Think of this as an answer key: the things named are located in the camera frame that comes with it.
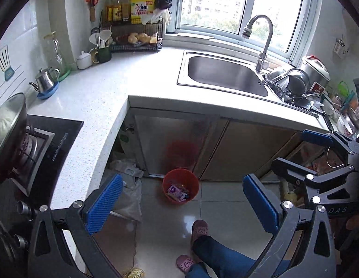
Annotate dark green mug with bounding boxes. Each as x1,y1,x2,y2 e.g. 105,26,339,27
91,46,112,63

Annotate steel sink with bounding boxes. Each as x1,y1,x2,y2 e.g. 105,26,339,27
176,50,284,99

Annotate blue saucer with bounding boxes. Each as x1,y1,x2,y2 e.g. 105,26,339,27
37,81,60,99

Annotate window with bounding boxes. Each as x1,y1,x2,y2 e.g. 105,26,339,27
168,0,316,61

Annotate black wire rack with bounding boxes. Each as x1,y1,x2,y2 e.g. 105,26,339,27
100,9,164,53

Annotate wall utensil holder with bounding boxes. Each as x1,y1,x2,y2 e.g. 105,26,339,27
334,36,349,58

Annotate red trash bin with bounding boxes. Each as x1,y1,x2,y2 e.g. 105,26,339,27
162,168,200,205

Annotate rice cooker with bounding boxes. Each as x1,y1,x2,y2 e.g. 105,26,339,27
299,54,330,93

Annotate steel faucet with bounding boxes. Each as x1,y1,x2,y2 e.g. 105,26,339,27
241,14,274,73

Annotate hanging white gloves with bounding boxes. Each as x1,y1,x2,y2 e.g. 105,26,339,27
141,7,172,26

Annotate glass jar on green tray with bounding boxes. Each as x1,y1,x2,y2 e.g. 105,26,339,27
44,31,67,77

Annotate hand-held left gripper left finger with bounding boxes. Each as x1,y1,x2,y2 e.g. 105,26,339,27
27,174,123,278

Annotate black gas stove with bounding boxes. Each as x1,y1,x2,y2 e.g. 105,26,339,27
0,114,84,278

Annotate person's leg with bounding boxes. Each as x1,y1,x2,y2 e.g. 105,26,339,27
185,235,290,278

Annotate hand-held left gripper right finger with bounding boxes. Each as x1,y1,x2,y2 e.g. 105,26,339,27
242,174,339,278

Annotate yellow oil bottle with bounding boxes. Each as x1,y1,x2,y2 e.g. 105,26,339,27
123,268,146,278

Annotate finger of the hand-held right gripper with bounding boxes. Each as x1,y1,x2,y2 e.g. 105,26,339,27
302,130,359,155
271,157,356,190

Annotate steel teapot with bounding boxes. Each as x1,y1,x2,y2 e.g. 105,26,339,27
29,67,60,92

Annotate pink slipper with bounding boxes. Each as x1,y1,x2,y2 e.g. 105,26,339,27
191,220,209,248
176,255,196,273

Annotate white rice paddle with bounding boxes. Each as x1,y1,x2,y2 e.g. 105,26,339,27
99,29,113,48

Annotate yellow detergent jug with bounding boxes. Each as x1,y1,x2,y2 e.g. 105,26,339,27
130,0,157,24

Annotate white plastic bags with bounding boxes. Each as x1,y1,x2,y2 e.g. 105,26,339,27
110,159,144,180

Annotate wall sticker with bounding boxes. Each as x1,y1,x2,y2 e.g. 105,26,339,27
0,45,16,82

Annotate white sugar bowl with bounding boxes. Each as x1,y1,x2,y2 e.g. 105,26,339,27
76,51,93,70

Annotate steel bowl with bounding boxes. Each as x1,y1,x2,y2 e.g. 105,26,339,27
265,66,288,83

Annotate plain steel cabinet door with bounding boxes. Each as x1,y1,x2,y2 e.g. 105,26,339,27
200,118,303,181

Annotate patterned steel cabinet door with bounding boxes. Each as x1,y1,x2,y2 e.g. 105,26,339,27
134,112,229,178

